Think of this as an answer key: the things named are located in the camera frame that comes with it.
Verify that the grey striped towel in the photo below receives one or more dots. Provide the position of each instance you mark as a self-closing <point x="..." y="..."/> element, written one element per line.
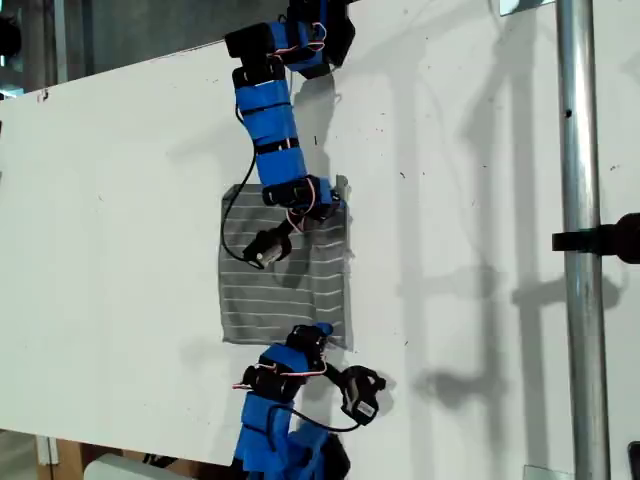
<point x="270" y="300"/>

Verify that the black clamp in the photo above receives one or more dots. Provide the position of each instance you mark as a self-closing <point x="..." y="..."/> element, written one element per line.
<point x="590" y="240"/>

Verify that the black flat device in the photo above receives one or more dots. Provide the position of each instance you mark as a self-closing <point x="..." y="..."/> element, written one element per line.
<point x="634" y="460"/>

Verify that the black camera stalk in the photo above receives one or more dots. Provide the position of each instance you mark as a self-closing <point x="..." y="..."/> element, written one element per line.
<point x="284" y="229"/>
<point x="335" y="380"/>

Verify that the black camera box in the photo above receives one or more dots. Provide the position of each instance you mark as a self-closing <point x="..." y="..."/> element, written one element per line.
<point x="362" y="395"/>
<point x="267" y="250"/>

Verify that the steel post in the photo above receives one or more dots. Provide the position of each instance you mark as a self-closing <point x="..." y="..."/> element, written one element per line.
<point x="580" y="150"/>

